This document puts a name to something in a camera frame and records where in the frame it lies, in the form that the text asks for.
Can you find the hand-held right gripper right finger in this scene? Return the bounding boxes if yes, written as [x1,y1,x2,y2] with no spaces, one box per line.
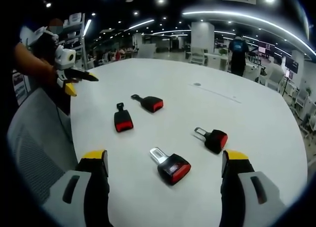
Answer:
[218,150,288,227]

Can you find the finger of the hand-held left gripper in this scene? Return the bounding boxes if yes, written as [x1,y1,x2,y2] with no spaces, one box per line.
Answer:
[63,78,78,97]
[64,68,100,83]

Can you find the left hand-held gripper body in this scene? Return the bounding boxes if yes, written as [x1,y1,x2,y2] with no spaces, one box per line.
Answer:
[54,45,77,88]

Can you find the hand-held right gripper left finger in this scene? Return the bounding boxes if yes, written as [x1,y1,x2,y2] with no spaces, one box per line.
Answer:
[43,150,112,227]

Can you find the seat belt buckle metal tongue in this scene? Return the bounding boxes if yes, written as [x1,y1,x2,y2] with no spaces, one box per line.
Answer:
[194,127,229,155]
[149,147,192,187]

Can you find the seat belt buckle black tongue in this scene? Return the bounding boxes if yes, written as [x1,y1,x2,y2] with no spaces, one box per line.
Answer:
[114,102,134,134]
[130,94,164,114]

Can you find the person's left forearm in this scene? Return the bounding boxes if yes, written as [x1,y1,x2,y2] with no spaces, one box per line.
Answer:
[14,43,59,88]

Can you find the white storage shelf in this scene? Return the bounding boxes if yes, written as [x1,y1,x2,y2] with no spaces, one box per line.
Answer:
[63,12,87,71]

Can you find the grey mesh office chair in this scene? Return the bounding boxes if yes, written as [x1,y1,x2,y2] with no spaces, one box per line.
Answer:
[6,87,79,208]

